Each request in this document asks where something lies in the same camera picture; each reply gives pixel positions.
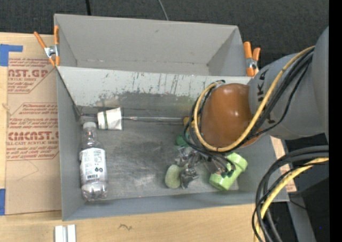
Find grey metal bin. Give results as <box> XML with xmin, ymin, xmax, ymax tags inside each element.
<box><xmin>53</xmin><ymin>13</ymin><xmax>290</xmax><ymax>222</ymax></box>

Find dark green round thing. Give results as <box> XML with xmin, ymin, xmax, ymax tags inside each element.
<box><xmin>175</xmin><ymin>132</ymin><xmax>193</xmax><ymax>148</ymax></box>

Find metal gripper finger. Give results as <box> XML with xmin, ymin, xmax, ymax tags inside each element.
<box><xmin>180</xmin><ymin>167</ymin><xmax>200</xmax><ymax>190</ymax></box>
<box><xmin>175</xmin><ymin>147</ymin><xmax>201</xmax><ymax>167</ymax></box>

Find brown cardboard board red print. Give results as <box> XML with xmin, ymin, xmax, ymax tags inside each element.
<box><xmin>0</xmin><ymin>32</ymin><xmax>63</xmax><ymax>216</ymax></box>

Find light green ribbed cylinder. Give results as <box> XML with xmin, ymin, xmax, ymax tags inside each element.
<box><xmin>208</xmin><ymin>152</ymin><xmax>248</xmax><ymax>191</ymax></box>

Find clear plastic bottle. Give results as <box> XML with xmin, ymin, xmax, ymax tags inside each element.
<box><xmin>79</xmin><ymin>121</ymin><xmax>109</xmax><ymax>203</ymax></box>

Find pale green round sponge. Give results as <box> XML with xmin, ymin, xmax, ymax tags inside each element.
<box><xmin>164</xmin><ymin>164</ymin><xmax>183</xmax><ymax>189</ymax></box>

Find white paper cup green stripes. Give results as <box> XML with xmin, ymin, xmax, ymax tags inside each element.
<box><xmin>96</xmin><ymin>106</ymin><xmax>125</xmax><ymax>131</ymax></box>

